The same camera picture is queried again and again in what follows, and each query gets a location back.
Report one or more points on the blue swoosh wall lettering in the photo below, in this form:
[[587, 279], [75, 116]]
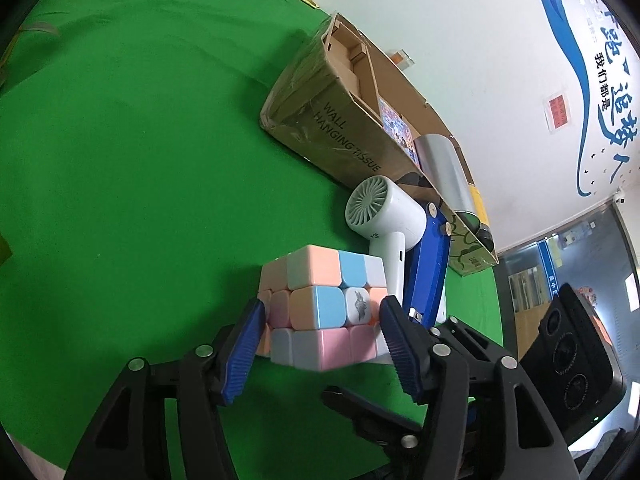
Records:
[[575, 45]]

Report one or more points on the white power bank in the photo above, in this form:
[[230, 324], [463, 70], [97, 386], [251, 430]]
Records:
[[441, 310]]

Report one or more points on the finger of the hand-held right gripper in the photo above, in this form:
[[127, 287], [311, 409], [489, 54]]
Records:
[[370, 420], [465, 340]]

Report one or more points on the white hair dryer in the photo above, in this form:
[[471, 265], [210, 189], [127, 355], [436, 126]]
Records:
[[390, 215]]

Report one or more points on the yellow label can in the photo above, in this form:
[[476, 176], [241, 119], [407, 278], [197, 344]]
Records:
[[476, 199]]

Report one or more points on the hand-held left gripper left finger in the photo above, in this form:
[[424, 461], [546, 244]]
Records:
[[245, 355]]

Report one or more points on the pastel puzzle cube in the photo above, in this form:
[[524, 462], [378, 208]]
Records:
[[320, 305]]

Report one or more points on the silver metal can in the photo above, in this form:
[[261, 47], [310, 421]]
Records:
[[442, 165]]

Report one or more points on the red wall sign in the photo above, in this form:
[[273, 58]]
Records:
[[557, 111]]

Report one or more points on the brown cardboard box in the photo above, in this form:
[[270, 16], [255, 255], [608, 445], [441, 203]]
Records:
[[320, 110]]

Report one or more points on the green tablecloth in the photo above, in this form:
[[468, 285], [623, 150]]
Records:
[[125, 160]]

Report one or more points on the glass partition window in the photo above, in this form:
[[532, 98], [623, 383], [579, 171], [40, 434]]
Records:
[[530, 285]]

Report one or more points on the colourful puzzle box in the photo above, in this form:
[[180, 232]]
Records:
[[397, 127]]

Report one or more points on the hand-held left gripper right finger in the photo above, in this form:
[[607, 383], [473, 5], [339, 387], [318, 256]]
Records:
[[400, 355]]

